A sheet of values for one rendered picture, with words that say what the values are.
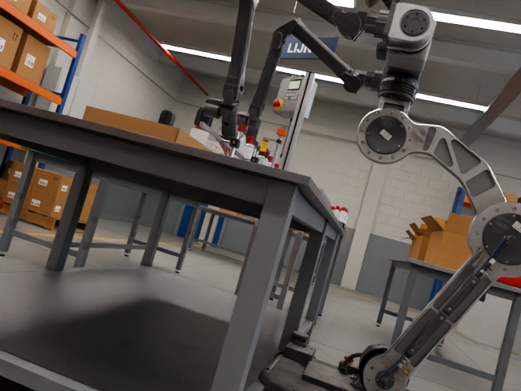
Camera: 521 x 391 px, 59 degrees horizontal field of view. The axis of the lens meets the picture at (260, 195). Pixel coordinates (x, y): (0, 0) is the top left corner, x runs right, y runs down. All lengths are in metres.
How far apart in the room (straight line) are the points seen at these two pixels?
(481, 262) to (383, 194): 8.12
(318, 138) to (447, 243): 6.90
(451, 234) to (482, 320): 3.86
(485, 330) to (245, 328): 6.29
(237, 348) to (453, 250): 2.52
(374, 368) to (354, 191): 8.20
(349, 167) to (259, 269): 8.84
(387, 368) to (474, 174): 0.70
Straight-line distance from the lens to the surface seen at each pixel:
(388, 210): 9.68
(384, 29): 1.60
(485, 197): 1.69
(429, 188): 9.81
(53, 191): 5.82
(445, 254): 3.37
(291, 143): 2.24
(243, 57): 1.72
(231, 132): 1.76
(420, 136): 1.69
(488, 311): 7.16
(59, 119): 1.23
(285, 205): 1.00
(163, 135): 1.11
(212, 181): 1.06
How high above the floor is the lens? 0.70
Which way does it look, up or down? 4 degrees up
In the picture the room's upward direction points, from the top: 16 degrees clockwise
